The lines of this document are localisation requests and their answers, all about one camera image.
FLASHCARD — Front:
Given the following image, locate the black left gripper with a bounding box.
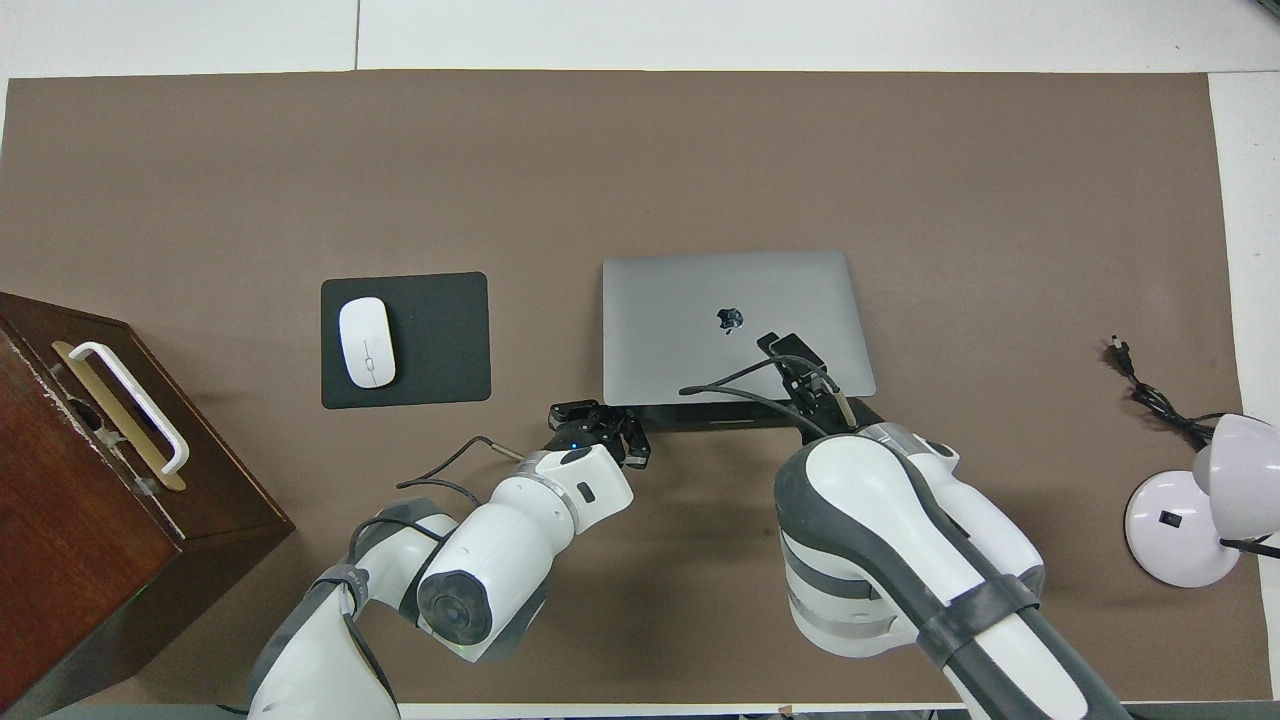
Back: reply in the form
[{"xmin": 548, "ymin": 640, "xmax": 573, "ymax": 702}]
[{"xmin": 545, "ymin": 400, "xmax": 653, "ymax": 469}]

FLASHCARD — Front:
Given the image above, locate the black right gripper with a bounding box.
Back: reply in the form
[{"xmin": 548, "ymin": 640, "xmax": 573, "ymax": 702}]
[{"xmin": 757, "ymin": 333, "xmax": 881, "ymax": 439}]

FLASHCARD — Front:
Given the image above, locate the silver laptop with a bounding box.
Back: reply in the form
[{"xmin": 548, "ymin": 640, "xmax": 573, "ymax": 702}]
[{"xmin": 602, "ymin": 250, "xmax": 877, "ymax": 431}]

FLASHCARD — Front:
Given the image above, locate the black mouse pad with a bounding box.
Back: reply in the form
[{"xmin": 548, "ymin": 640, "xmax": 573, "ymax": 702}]
[{"xmin": 320, "ymin": 271, "xmax": 492, "ymax": 410}]

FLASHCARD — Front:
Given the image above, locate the brown table mat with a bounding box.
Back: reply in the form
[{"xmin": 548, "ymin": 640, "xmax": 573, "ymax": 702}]
[{"xmin": 0, "ymin": 70, "xmax": 1273, "ymax": 706}]

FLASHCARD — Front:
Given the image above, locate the white computer mouse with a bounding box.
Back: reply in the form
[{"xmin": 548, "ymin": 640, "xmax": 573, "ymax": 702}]
[{"xmin": 338, "ymin": 297, "xmax": 397, "ymax": 390}]

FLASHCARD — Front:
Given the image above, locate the white desk lamp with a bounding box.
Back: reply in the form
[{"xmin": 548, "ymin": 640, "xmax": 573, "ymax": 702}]
[{"xmin": 1124, "ymin": 413, "xmax": 1280, "ymax": 589}]

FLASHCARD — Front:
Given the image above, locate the dark wooden box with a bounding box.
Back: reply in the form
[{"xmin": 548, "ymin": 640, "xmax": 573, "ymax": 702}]
[{"xmin": 0, "ymin": 292, "xmax": 296, "ymax": 719}]

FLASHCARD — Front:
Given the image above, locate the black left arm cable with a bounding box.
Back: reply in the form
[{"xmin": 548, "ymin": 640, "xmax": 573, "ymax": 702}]
[{"xmin": 397, "ymin": 435, "xmax": 526, "ymax": 491}]

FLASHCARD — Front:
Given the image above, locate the black lamp power cable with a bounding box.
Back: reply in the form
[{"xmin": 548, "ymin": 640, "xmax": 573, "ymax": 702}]
[{"xmin": 1110, "ymin": 337, "xmax": 1216, "ymax": 448}]

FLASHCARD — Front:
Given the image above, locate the gold handle plate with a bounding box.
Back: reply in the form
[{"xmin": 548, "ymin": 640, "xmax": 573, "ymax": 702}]
[{"xmin": 52, "ymin": 340, "xmax": 187, "ymax": 492}]

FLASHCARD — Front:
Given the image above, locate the white box handle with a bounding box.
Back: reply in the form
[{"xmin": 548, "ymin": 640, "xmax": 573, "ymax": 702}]
[{"xmin": 68, "ymin": 342, "xmax": 191, "ymax": 475}]

